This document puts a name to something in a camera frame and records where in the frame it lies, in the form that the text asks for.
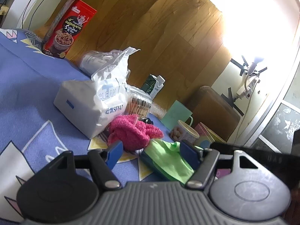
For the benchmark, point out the pink macaron biscuit tin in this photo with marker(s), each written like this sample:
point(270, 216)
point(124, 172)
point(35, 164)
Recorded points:
point(206, 136)

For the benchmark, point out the patterned paper cup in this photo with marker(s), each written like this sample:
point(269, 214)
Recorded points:
point(183, 131)

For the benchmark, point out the white tissue pack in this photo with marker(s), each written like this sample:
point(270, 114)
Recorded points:
point(91, 105)

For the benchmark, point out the green cloth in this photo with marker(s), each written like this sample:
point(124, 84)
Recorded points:
point(167, 156)

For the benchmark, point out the pink fuzzy sock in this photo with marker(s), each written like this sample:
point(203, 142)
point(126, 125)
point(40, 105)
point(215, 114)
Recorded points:
point(134, 133)

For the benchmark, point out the red cereal box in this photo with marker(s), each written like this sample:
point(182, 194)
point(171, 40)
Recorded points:
point(66, 27)

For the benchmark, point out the white power strip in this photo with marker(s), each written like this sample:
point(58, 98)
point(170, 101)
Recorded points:
point(248, 88)

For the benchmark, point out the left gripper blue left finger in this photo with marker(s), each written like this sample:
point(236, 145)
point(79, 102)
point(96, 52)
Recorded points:
point(101, 164)

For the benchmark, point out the small black object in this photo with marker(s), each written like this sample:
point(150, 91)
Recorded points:
point(147, 121)

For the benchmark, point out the clear crumpled plastic bag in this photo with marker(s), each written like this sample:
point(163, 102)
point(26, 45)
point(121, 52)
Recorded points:
point(94, 60)

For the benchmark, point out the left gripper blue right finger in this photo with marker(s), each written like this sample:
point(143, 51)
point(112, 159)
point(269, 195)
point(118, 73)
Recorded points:
point(202, 161)

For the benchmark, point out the brown chair backrest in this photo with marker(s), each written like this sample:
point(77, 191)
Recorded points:
point(209, 108)

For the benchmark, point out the cotton swab box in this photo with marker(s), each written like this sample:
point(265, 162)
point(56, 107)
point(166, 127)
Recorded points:
point(138, 103)

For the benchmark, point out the blue plastic pencil case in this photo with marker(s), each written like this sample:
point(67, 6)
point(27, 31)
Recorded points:
point(154, 167)

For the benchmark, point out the mint green mug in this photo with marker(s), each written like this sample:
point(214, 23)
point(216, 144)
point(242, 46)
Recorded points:
point(176, 112)

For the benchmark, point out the green white drink carton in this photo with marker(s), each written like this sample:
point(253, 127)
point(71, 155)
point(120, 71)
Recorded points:
point(153, 85)

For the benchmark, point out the blue patterned tablecloth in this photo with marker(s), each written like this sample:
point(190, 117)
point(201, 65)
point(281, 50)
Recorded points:
point(37, 141)

